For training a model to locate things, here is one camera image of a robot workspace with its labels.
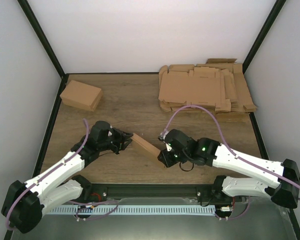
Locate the folded brown cardboard box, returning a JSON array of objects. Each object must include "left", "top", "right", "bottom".
[{"left": 60, "top": 80, "right": 103, "bottom": 112}]

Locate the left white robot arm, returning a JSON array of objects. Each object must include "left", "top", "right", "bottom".
[{"left": 1, "top": 120, "right": 133, "bottom": 233}]

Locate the black aluminium frame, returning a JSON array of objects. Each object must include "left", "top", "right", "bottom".
[{"left": 17, "top": 0, "right": 300, "bottom": 240}]

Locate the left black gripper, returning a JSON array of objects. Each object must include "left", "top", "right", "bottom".
[{"left": 99, "top": 128, "right": 134, "bottom": 155}]

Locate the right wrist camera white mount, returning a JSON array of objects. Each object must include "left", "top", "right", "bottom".
[{"left": 165, "top": 143, "right": 172, "bottom": 152}]

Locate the light blue slotted cable duct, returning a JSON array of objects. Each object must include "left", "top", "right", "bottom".
[{"left": 48, "top": 205, "right": 216, "bottom": 217}]

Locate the stack of flat cardboard blanks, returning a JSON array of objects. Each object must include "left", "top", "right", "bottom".
[{"left": 158, "top": 58, "right": 257, "bottom": 121}]

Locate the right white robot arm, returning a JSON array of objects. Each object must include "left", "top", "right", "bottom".
[{"left": 157, "top": 129, "right": 300, "bottom": 209}]

